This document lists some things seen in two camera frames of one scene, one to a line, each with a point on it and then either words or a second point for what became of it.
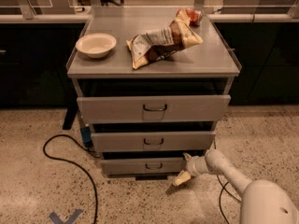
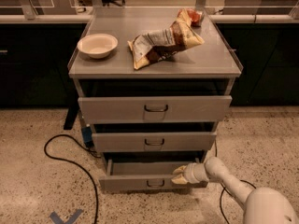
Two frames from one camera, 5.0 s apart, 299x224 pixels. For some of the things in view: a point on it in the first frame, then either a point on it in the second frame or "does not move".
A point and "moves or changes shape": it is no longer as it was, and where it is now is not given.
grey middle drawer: [153, 141] does not move
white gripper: [192, 166] -> [193, 174]
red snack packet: [194, 17] does not move
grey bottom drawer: [143, 166] moves or changes shape
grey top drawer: [153, 109] does not move
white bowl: [96, 45] does not move
